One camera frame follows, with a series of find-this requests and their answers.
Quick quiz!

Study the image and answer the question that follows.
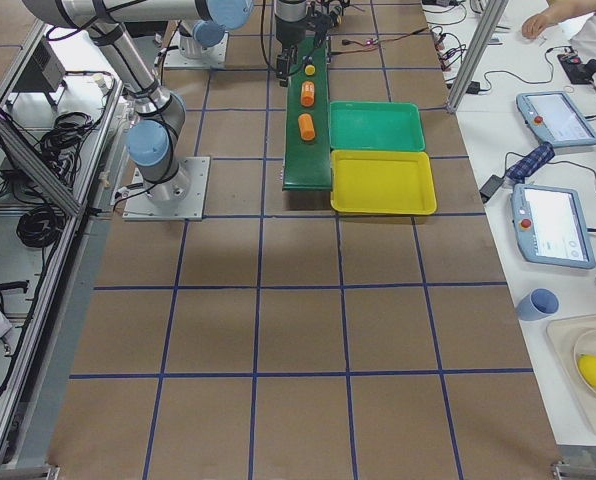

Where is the blue teach pendant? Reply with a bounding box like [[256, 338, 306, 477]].
[[510, 184, 596, 270], [515, 91, 596, 148]]

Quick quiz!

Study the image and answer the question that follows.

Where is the blue plastic cup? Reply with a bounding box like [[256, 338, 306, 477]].
[[516, 288, 560, 321]]

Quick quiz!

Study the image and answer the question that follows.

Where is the green conveyor belt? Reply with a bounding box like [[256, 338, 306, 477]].
[[283, 36, 332, 191]]

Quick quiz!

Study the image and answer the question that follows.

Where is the black power adapter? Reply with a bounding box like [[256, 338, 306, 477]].
[[479, 174, 504, 204]]

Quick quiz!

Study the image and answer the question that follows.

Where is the labelled orange cylinder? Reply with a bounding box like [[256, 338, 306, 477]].
[[300, 81, 316, 108]]

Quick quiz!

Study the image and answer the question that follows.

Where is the yellow lemon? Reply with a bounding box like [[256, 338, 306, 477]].
[[577, 353, 596, 392]]

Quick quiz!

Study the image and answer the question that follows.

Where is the yellow mushroom push button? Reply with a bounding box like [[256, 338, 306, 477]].
[[303, 57, 316, 77]]

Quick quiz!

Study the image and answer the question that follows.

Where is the yellow plastic tray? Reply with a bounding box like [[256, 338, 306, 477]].
[[330, 150, 437, 215]]

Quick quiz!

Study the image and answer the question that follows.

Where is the aluminium frame post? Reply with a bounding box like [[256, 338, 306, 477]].
[[446, 0, 508, 114]]

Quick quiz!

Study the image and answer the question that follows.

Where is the green plastic tray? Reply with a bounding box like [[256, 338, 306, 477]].
[[329, 101, 426, 152]]

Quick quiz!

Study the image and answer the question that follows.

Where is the folded blue umbrella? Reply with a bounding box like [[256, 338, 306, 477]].
[[505, 142, 555, 183]]

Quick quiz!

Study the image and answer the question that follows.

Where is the person's hand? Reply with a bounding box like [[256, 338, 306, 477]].
[[521, 11, 552, 40]]

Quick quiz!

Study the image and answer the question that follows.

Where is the plain orange cylinder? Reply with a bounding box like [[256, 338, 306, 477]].
[[297, 113, 316, 142]]

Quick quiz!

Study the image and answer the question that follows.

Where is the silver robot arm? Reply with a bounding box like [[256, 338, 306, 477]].
[[177, 1, 336, 87], [24, 1, 254, 202]]

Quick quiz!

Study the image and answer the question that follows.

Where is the beige tray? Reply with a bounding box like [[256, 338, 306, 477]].
[[546, 314, 596, 434]]

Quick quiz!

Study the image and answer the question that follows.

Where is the near blue teach pendant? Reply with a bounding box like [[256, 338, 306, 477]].
[[510, 184, 596, 270]]

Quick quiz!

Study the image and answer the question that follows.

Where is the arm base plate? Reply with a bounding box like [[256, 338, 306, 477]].
[[164, 32, 229, 70], [122, 156, 211, 221]]

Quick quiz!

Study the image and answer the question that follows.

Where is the far blue teach pendant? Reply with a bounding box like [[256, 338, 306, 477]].
[[515, 91, 596, 148]]

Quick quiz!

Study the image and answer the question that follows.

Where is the small controller circuit board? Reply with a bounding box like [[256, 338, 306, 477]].
[[363, 38, 379, 49]]

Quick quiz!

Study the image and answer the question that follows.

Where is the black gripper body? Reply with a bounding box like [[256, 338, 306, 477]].
[[274, 0, 328, 58]]

